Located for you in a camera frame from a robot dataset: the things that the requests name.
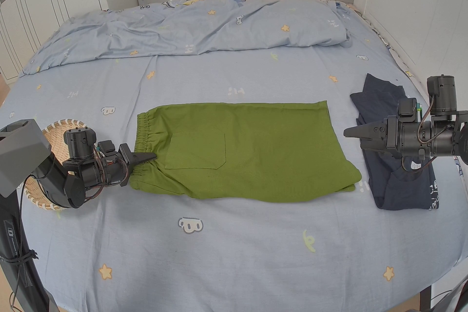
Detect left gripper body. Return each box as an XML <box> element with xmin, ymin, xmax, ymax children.
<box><xmin>95</xmin><ymin>143</ymin><xmax>137</xmax><ymax>187</ymax></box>

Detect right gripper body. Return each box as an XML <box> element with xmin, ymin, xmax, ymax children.
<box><xmin>386</xmin><ymin>115</ymin><xmax>434</xmax><ymax>172</ymax></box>

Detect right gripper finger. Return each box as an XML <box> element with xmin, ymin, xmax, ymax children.
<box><xmin>344</xmin><ymin>121</ymin><xmax>388</xmax><ymax>139</ymax></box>
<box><xmin>360</xmin><ymin>138</ymin><xmax>389</xmax><ymax>158</ymax></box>

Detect green shorts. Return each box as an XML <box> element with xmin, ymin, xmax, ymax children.
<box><xmin>130</xmin><ymin>101</ymin><xmax>363</xmax><ymax>203</ymax></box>

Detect round woven basket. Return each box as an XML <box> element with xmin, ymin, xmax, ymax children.
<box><xmin>24</xmin><ymin>119</ymin><xmax>92</xmax><ymax>210</ymax></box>

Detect bed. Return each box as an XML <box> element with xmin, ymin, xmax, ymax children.
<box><xmin>0</xmin><ymin>0</ymin><xmax>468</xmax><ymax>312</ymax></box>

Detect dark blue T-shirt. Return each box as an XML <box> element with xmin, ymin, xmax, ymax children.
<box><xmin>350</xmin><ymin>74</ymin><xmax>439</xmax><ymax>210</ymax></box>

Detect pale blue quilt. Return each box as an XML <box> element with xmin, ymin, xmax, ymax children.
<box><xmin>19</xmin><ymin>0</ymin><xmax>353</xmax><ymax>77</ymax></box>

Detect white wardrobe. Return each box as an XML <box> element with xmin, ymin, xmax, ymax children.
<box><xmin>0</xmin><ymin>0</ymin><xmax>109</xmax><ymax>84</ymax></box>

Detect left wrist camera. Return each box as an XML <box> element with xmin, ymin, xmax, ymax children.
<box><xmin>96</xmin><ymin>140</ymin><xmax>118</xmax><ymax>158</ymax></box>

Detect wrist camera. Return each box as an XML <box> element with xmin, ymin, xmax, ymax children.
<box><xmin>397</xmin><ymin>97</ymin><xmax>423</xmax><ymax>120</ymax></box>
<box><xmin>96</xmin><ymin>140</ymin><xmax>118</xmax><ymax>158</ymax></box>

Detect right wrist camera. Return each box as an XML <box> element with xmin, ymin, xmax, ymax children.
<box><xmin>397</xmin><ymin>97</ymin><xmax>423</xmax><ymax>120</ymax></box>

